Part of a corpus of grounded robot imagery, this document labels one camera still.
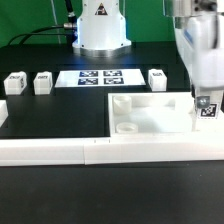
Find black cables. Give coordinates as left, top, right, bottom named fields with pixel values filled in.
left=7, top=0, right=78, bottom=46

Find white U-shaped obstacle fence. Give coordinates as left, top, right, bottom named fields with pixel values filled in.
left=0, top=100, right=224, bottom=166

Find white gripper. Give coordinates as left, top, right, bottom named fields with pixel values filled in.
left=175, top=14, right=224, bottom=108

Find white square tabletop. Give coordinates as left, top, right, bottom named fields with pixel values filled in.
left=108, top=92, right=224, bottom=138

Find white sheet with markers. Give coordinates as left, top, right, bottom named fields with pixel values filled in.
left=55, top=69, right=145, bottom=88

